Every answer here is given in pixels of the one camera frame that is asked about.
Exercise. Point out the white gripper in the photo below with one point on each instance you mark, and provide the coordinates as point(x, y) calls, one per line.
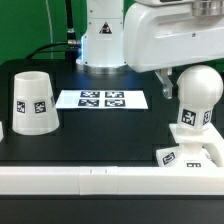
point(160, 35)

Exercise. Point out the white lamp bulb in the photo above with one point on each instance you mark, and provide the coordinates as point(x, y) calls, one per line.
point(200, 87)

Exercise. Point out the white lamp base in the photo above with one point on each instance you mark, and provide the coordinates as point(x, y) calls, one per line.
point(190, 151)

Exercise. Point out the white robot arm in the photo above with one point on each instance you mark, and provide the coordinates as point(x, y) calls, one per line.
point(102, 45)

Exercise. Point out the white lamp shade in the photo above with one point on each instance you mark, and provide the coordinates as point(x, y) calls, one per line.
point(34, 110)

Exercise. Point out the white right fence bar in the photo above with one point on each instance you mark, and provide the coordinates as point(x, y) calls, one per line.
point(215, 146)

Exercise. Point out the white fence bar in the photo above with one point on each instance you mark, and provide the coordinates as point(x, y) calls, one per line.
point(1, 132)
point(110, 181)
point(215, 146)

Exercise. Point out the white marker sheet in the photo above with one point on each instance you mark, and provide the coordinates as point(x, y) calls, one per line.
point(101, 99)

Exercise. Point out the white front fence bar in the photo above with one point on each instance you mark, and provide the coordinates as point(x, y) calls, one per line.
point(110, 181)

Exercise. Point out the white left fence bar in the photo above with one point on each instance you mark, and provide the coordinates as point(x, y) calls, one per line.
point(1, 132)

